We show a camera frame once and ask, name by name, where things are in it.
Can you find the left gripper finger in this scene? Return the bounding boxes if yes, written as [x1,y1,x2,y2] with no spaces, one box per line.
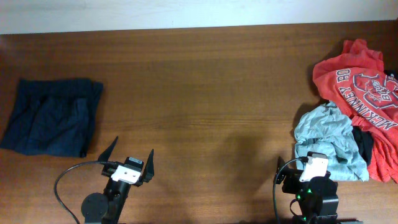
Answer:
[142,149,154,182]
[97,136,119,162]

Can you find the orange McKinney Boyd soccer shirt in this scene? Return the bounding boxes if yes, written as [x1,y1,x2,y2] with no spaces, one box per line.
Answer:
[312,39,397,131]

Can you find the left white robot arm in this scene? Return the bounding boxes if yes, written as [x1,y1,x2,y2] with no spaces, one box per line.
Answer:
[81,138,154,224]

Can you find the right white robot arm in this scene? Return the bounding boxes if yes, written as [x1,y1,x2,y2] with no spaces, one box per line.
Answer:
[272,152,361,224]

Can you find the light grey-blue shirt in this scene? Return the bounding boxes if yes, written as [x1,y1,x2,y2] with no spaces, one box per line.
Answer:
[294,101,369,182]

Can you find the folded navy blue garment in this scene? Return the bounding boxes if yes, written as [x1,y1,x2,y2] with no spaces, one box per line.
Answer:
[1,78,103,157]

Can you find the black garment in pile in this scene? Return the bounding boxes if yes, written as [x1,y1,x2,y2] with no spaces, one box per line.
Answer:
[352,126,374,166]

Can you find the red McKinney shirt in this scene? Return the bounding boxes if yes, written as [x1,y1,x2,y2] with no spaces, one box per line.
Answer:
[352,116,397,183]

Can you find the right black cable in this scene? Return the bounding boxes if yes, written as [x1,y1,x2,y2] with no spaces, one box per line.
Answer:
[272,157,307,224]

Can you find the black cable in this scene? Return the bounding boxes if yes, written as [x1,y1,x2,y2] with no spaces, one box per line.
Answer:
[53,160,109,224]
[272,157,307,224]

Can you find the left black cable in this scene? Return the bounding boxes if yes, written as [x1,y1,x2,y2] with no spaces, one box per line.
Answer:
[53,160,109,224]

